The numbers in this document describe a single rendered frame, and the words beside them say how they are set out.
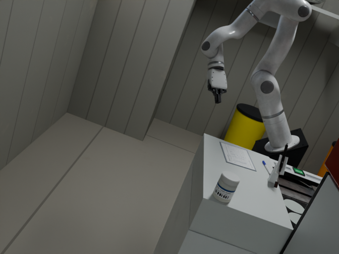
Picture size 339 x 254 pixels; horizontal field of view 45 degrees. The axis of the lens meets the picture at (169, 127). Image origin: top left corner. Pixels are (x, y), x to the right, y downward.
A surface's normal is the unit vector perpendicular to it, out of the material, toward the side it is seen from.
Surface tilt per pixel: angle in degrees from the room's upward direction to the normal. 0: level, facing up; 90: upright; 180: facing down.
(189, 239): 90
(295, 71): 90
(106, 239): 0
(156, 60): 90
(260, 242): 90
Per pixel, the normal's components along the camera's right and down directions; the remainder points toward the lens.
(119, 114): -0.12, 0.34
